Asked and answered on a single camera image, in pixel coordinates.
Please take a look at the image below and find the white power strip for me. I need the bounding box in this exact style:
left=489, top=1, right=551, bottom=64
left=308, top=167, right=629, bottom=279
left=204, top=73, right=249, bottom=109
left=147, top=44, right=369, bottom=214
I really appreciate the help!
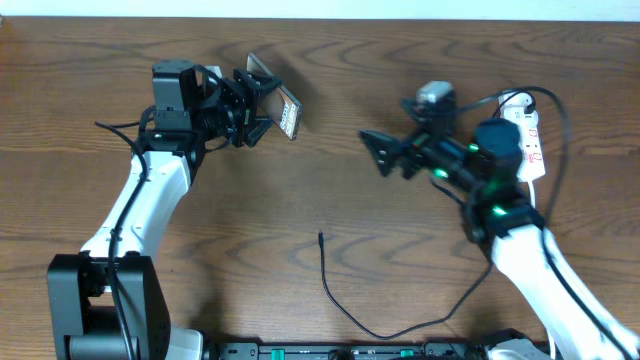
left=514, top=123, right=546, bottom=183

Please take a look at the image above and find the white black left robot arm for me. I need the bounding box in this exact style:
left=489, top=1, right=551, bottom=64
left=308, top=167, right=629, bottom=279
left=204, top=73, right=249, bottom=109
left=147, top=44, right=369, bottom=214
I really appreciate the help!
left=47, top=55, right=286, bottom=359

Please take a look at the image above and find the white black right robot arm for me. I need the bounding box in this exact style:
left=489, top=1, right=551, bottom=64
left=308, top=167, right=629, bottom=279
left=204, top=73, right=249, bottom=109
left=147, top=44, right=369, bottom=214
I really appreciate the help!
left=360, top=92, right=639, bottom=359

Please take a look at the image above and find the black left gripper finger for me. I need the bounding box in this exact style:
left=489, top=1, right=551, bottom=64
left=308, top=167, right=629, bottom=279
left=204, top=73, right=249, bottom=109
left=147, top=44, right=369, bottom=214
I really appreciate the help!
left=234, top=68, right=282, bottom=95
left=244, top=115, right=274, bottom=147

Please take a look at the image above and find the black usb charging cable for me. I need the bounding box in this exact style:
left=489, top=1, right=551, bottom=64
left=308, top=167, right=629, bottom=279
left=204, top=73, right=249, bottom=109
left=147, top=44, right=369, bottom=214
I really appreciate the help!
left=317, top=89, right=537, bottom=342

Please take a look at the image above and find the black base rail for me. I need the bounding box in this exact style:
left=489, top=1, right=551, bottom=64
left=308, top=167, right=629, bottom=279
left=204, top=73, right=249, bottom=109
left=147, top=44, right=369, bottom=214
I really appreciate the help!
left=201, top=342, right=486, bottom=360

